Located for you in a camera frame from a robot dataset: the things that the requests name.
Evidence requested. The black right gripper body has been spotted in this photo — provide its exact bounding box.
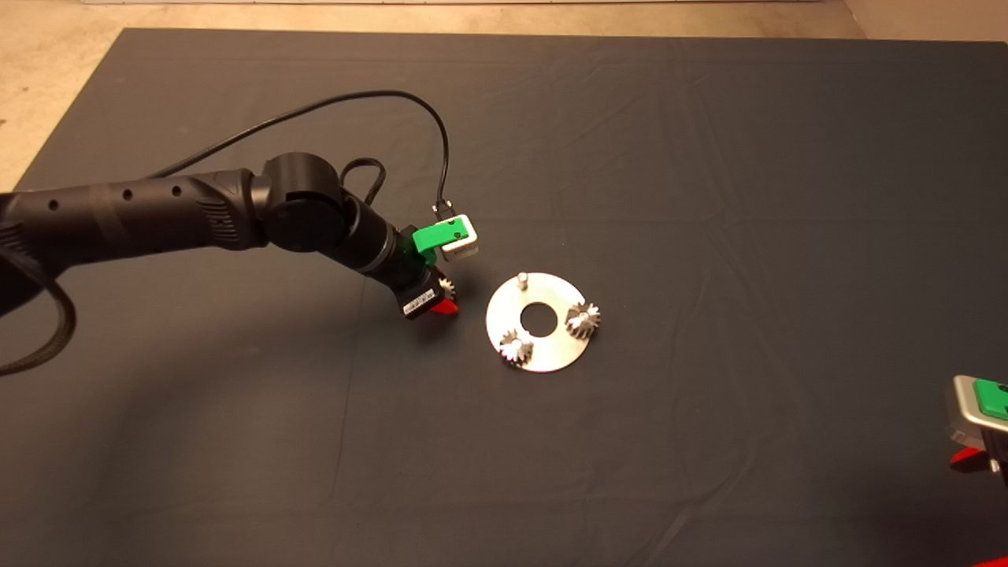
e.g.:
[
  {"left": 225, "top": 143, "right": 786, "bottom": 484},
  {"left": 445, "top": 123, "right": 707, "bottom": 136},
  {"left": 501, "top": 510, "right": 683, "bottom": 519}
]
[{"left": 984, "top": 429, "right": 1008, "bottom": 483}]

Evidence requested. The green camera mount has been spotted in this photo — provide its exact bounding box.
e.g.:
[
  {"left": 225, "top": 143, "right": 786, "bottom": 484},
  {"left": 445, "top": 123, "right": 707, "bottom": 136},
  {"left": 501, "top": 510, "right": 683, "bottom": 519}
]
[
  {"left": 973, "top": 378, "right": 1008, "bottom": 421},
  {"left": 412, "top": 220, "right": 473, "bottom": 269}
]

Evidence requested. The dark grey table cloth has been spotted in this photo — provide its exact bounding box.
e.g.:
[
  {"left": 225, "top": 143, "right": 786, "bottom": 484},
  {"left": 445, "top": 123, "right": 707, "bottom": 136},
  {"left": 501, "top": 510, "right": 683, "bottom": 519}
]
[{"left": 0, "top": 28, "right": 1008, "bottom": 567}]

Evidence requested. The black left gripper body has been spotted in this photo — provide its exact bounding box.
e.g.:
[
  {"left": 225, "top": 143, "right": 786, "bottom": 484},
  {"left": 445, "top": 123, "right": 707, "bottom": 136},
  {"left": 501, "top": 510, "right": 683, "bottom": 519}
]
[{"left": 382, "top": 226, "right": 443, "bottom": 321}]

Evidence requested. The round metal carrier plate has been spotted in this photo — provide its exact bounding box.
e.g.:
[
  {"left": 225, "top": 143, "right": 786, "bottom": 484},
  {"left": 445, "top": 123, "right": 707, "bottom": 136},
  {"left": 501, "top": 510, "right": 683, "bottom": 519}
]
[{"left": 486, "top": 272, "right": 591, "bottom": 373}]

